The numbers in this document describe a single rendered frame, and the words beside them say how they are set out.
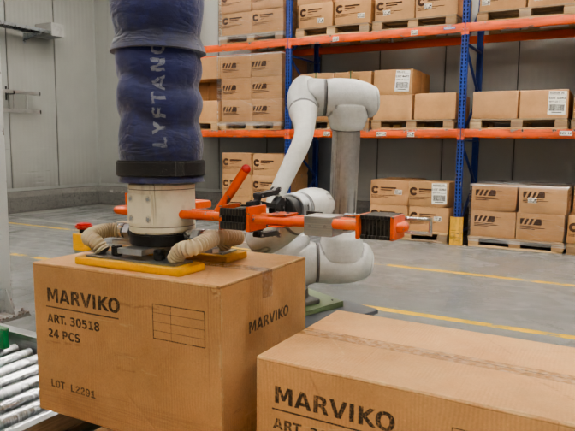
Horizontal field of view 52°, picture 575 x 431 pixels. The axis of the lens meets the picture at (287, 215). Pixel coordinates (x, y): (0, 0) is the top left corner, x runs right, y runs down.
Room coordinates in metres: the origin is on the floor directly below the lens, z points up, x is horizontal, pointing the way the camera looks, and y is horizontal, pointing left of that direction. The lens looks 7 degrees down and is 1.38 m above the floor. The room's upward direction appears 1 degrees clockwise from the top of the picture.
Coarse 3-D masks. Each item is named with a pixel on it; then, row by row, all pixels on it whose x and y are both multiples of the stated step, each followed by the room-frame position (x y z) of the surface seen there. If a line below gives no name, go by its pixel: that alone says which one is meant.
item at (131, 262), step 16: (80, 256) 1.50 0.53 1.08; (96, 256) 1.47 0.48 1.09; (112, 256) 1.47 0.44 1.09; (128, 256) 1.47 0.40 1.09; (144, 256) 1.47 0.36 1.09; (160, 256) 1.40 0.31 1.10; (144, 272) 1.38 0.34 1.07; (160, 272) 1.35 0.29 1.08; (176, 272) 1.33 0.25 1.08; (192, 272) 1.37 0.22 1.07
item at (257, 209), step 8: (224, 208) 1.38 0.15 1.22; (232, 208) 1.37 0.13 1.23; (248, 208) 1.36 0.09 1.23; (256, 208) 1.39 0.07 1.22; (264, 208) 1.42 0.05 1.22; (224, 216) 1.39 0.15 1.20; (232, 216) 1.38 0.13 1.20; (240, 216) 1.37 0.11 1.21; (248, 216) 1.36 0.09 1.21; (224, 224) 1.38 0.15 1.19; (232, 224) 1.37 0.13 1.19; (240, 224) 1.36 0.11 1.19; (248, 224) 1.36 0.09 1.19; (256, 224) 1.39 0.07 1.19; (264, 224) 1.42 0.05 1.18
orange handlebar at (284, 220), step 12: (204, 204) 1.75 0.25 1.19; (180, 216) 1.47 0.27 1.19; (192, 216) 1.45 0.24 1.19; (204, 216) 1.43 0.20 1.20; (216, 216) 1.41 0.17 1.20; (252, 216) 1.37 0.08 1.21; (264, 216) 1.35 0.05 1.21; (276, 216) 1.34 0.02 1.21; (288, 216) 1.33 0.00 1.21; (300, 216) 1.35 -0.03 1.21; (336, 228) 1.27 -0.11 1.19; (348, 228) 1.25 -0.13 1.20; (396, 228) 1.20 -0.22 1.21; (408, 228) 1.22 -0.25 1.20
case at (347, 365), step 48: (336, 336) 1.30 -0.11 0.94; (384, 336) 1.30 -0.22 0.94; (432, 336) 1.31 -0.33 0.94; (480, 336) 1.31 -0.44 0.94; (288, 384) 1.13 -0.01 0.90; (336, 384) 1.08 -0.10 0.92; (384, 384) 1.04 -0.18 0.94; (432, 384) 1.03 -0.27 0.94; (480, 384) 1.04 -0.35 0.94; (528, 384) 1.04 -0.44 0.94
